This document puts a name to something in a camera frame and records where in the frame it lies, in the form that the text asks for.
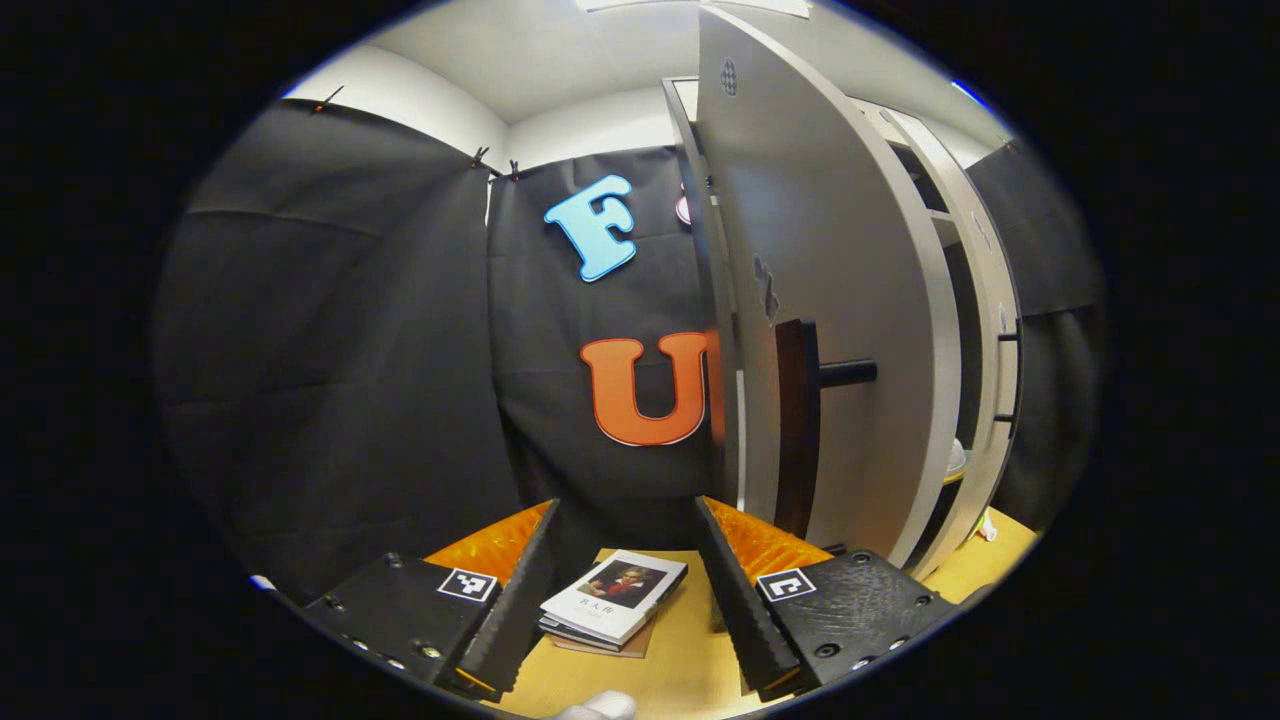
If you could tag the grey shoe cabinet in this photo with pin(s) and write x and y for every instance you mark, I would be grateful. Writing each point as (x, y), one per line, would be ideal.
(685, 125)

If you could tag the white canvas shoe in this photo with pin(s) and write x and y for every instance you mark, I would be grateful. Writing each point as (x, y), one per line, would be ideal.
(956, 460)

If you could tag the grey shoe cabinet door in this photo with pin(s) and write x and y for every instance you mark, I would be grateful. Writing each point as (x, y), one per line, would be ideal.
(995, 270)
(850, 250)

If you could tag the green plush toy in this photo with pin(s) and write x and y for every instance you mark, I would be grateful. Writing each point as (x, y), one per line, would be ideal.
(988, 527)

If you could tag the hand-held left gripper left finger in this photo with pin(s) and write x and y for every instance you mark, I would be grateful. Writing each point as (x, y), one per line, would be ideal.
(515, 610)

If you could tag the white book with black spine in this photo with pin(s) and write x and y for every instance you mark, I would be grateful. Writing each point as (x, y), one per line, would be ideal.
(620, 590)

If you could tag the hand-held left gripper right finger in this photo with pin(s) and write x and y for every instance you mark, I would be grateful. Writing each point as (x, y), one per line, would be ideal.
(745, 610)

